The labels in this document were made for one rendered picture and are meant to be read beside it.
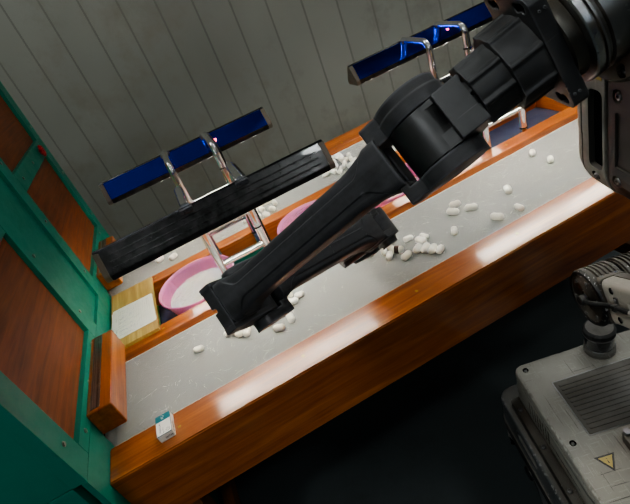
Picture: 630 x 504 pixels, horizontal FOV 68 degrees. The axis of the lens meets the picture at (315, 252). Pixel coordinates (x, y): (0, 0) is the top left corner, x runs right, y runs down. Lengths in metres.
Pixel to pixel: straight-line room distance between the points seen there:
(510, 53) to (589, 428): 0.93
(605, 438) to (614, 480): 0.09
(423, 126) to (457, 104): 0.04
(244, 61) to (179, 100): 0.49
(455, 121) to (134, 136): 3.01
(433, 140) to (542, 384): 0.92
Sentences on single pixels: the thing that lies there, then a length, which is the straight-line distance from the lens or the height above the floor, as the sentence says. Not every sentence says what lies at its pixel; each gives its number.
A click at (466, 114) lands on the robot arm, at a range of 0.49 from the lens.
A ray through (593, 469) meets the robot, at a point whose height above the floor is 0.47.
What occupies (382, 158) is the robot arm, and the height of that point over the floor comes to 1.30.
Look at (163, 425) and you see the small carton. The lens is 1.14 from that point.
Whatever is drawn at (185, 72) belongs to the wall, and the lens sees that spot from 3.21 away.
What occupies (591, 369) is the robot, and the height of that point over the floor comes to 0.48.
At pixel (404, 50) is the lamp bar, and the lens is 1.91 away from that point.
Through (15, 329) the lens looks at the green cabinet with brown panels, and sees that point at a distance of 1.15.
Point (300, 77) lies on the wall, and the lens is 3.20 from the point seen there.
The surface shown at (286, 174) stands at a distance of 1.17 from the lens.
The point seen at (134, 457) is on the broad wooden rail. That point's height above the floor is 0.76.
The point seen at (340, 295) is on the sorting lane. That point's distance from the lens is 1.26.
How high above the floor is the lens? 1.51
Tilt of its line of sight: 32 degrees down
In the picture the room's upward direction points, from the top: 23 degrees counter-clockwise
